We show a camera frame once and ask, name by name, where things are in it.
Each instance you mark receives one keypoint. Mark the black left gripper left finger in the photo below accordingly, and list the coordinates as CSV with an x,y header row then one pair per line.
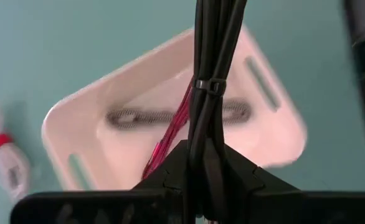
x,y
157,186

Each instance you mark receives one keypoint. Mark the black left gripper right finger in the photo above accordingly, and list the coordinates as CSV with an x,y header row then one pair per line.
x,y
248,183

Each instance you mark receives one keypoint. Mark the white plastic bin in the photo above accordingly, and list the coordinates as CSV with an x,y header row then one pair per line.
x,y
132,81

